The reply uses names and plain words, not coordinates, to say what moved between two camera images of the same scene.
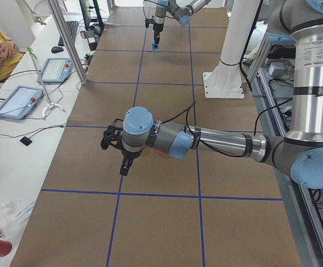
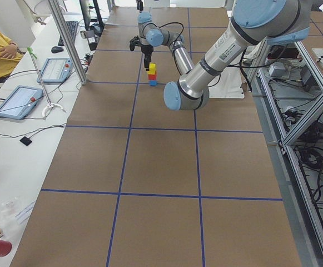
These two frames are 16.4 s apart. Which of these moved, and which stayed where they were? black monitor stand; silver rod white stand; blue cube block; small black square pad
Moved: blue cube block
Stayed: small black square pad; black monitor stand; silver rod white stand
